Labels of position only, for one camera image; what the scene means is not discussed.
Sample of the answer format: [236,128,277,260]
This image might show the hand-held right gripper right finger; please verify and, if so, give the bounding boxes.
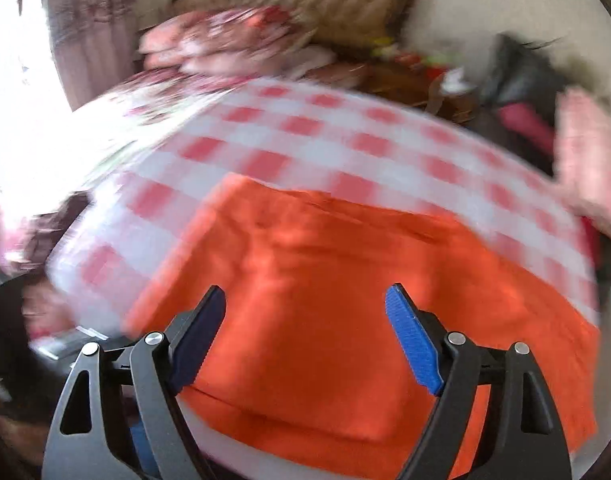
[384,283,572,480]

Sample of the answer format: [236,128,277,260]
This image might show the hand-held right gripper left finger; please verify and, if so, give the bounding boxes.
[41,285,227,480]

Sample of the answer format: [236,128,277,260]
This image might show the orange pants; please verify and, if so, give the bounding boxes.
[122,172,601,480]

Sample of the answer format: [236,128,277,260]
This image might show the dark brown cloth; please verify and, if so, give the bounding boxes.
[22,192,93,271]

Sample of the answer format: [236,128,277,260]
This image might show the red white checkered tablecloth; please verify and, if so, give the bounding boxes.
[45,77,601,341]

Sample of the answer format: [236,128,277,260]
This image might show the magenta cloth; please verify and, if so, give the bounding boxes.
[500,102,556,146]

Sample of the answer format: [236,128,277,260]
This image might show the pink pillow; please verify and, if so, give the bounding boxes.
[553,87,611,248]

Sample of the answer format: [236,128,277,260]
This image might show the dark wooden nightstand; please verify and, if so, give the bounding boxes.
[330,35,486,121]

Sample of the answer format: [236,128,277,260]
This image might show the stack of floral pillows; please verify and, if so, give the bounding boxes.
[138,5,336,78]

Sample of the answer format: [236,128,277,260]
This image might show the pink patterned curtain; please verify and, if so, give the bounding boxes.
[45,0,141,111]

